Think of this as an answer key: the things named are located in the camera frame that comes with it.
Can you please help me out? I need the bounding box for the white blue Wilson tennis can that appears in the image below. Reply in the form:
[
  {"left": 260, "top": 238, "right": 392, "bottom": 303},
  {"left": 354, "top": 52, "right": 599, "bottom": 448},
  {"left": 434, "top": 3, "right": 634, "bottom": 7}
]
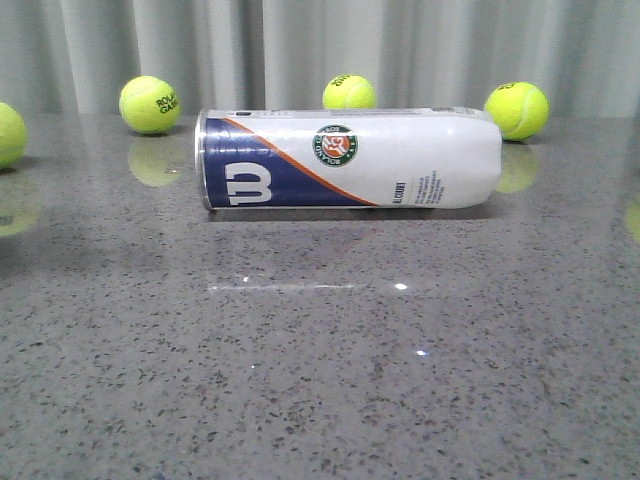
[{"left": 194, "top": 107, "right": 502, "bottom": 210}]

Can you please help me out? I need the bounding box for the right back tennis ball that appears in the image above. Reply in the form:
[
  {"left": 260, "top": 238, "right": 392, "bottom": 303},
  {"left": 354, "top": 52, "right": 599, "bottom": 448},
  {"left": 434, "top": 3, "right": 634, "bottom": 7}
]
[{"left": 484, "top": 82, "right": 550, "bottom": 141}]

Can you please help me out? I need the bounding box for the Roland Garros tennis ball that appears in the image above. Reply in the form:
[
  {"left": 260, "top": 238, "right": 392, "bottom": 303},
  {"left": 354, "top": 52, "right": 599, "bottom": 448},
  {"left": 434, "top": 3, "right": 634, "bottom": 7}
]
[{"left": 119, "top": 76, "right": 181, "bottom": 134}]

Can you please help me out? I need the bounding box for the middle back tennis ball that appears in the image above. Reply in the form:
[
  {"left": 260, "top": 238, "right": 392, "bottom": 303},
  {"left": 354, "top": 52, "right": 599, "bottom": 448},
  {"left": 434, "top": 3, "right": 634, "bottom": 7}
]
[{"left": 322, "top": 74, "right": 377, "bottom": 109}]

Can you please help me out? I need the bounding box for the Wilson 3 tennis ball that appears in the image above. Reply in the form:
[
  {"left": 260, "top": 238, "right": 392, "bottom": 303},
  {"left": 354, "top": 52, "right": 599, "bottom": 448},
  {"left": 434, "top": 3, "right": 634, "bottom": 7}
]
[{"left": 0, "top": 103, "right": 28, "bottom": 169}]

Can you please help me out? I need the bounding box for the grey pleated curtain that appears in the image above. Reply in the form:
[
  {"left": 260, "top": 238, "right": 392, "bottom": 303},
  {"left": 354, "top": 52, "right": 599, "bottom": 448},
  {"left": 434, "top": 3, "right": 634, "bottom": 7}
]
[{"left": 1, "top": 1, "right": 639, "bottom": 118}]

